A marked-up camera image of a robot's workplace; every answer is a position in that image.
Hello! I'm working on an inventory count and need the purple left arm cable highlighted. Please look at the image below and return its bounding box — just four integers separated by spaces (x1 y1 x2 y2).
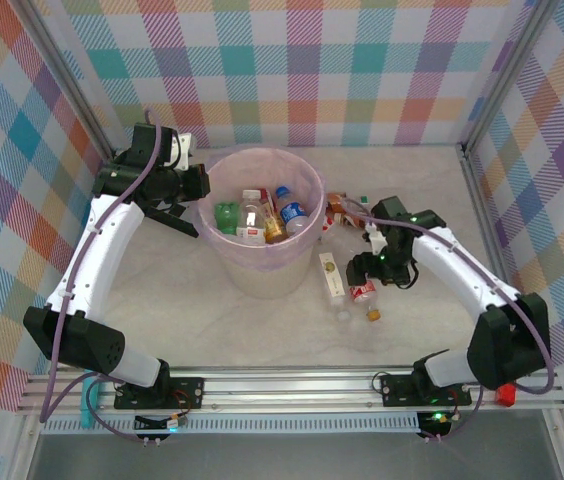
39 108 166 441

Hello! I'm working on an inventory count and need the red label bottle orange cap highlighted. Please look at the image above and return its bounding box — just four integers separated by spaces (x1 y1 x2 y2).
349 279 382 322

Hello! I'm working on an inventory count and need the red plastic block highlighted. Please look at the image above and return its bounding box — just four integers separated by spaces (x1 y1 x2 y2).
495 382 518 407

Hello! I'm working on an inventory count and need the aluminium mounting rail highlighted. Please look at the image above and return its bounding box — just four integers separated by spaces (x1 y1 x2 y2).
15 364 564 415

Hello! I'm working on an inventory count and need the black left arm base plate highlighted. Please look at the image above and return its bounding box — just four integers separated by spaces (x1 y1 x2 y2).
114 375 207 411

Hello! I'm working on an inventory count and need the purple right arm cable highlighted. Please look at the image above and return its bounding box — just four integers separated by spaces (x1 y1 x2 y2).
341 197 558 442

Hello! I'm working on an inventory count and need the pink plastic bin liner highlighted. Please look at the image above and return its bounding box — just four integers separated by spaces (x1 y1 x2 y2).
194 145 327 274

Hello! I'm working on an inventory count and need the white slotted cable duct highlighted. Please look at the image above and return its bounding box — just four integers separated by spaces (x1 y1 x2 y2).
41 413 422 435

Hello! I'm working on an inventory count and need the right controller board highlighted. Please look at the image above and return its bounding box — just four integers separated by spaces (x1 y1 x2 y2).
415 408 458 444

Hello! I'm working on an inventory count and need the slim white carton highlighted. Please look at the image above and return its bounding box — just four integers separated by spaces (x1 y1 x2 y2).
318 252 346 306

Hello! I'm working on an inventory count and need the teal plastic tool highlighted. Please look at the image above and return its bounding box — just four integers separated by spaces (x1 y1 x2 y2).
80 375 102 431

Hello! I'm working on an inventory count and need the green plastic bottle orange cap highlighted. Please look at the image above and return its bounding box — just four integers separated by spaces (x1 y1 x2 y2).
213 199 241 235

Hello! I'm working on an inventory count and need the beige round waste bin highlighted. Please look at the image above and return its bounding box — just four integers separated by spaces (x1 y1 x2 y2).
194 145 327 301

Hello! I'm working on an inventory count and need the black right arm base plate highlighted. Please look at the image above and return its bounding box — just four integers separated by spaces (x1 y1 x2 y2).
379 372 473 409

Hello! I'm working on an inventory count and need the aluminium frame post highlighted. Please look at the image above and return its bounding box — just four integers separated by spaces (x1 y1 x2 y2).
16 0 116 161
460 0 561 151

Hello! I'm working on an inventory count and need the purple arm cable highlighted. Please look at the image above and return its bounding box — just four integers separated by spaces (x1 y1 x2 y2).
341 197 558 442
39 108 166 441

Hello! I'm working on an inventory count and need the controller board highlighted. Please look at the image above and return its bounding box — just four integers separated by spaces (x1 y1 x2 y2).
133 412 187 444
415 408 458 444

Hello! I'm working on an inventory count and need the left controller board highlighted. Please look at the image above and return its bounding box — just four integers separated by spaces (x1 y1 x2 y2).
133 412 187 444

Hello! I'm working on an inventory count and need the blue label bottle blue cap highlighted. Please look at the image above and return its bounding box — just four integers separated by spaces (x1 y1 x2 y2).
274 185 309 239

